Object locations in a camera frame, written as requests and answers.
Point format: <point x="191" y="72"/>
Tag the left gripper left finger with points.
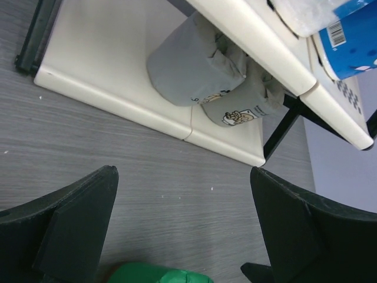
<point x="59" y="237"/>

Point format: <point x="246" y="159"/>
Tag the blue roll front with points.
<point x="347" y="46"/>

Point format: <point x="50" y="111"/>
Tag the blue roll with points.
<point x="347" y="46"/>
<point x="307" y="17"/>

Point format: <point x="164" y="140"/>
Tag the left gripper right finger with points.
<point x="310" y="238"/>

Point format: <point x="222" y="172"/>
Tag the grey paper roll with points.
<point x="258" y="96"/>
<point x="196" y="63"/>

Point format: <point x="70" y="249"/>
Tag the cream three-tier checkered shelf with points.
<point x="96" y="52"/>

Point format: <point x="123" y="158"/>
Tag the green paper roll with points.
<point x="144" y="272"/>

